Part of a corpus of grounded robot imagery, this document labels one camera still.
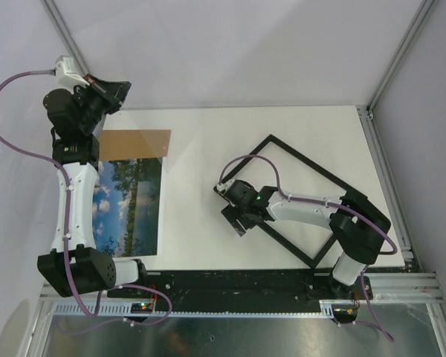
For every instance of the brown cardboard backing board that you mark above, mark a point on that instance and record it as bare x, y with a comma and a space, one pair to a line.
137, 143

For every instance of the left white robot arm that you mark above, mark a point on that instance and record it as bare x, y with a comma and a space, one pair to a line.
74, 265

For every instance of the aluminium frame rail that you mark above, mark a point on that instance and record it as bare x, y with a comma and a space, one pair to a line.
405, 286

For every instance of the black picture frame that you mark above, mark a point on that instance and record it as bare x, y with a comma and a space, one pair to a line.
312, 167

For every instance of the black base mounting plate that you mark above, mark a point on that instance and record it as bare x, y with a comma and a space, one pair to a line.
246, 302

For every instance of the landscape photo print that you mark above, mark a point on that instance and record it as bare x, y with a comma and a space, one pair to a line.
126, 207

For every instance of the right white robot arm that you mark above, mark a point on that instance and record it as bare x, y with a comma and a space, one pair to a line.
345, 270

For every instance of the left corner aluminium post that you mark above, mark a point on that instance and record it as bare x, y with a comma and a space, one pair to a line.
63, 31

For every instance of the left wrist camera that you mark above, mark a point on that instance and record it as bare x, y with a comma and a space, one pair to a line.
66, 73

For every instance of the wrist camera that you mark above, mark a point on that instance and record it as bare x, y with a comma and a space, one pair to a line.
66, 73
220, 188

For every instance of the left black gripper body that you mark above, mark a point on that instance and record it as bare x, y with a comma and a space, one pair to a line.
93, 94

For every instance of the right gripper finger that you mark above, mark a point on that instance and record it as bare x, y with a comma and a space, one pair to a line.
231, 214
242, 225

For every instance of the corner aluminium post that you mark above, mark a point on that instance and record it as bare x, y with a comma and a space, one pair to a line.
366, 113
63, 31

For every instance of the grey cable duct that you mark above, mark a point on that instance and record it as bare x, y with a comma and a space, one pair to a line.
120, 309

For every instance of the right corner aluminium post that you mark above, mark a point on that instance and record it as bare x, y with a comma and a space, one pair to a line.
366, 113

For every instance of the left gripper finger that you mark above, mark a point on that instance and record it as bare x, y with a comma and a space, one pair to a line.
112, 105
113, 91

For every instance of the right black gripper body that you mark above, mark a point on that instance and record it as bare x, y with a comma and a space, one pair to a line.
244, 218

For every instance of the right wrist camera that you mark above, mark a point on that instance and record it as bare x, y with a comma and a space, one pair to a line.
220, 188

